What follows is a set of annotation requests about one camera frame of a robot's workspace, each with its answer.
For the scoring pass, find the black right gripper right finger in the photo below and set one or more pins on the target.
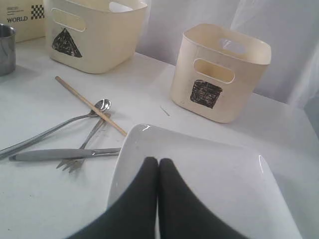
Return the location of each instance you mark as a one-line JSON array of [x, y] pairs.
[[189, 206]]

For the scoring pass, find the wooden chopstick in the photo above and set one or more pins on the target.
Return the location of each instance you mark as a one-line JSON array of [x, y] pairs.
[[90, 105]]

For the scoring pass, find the white curtain backdrop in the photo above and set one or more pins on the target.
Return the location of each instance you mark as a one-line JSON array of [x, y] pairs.
[[290, 27]]

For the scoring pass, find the steel fork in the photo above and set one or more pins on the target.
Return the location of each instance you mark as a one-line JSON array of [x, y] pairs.
[[75, 164]]

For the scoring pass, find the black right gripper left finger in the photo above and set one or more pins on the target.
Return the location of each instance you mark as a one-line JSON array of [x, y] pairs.
[[133, 215]]

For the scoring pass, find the cream bin square mark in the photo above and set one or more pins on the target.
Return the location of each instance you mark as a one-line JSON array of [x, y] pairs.
[[217, 70]]

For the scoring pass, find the cream bin triangle mark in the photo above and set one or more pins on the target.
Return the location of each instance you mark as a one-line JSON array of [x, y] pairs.
[[88, 36]]

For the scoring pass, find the steel spoon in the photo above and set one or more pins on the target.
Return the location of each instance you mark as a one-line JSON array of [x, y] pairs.
[[103, 105]]

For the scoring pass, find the steel mug with handle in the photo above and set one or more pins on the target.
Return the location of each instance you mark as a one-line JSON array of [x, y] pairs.
[[7, 49]]

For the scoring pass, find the steel table knife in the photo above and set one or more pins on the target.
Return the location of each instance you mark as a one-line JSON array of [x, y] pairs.
[[54, 154]]

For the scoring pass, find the white square plate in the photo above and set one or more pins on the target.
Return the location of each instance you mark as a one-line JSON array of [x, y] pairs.
[[195, 158]]

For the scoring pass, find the cream bin circle mark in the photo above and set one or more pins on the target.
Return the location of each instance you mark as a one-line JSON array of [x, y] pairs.
[[27, 17]]

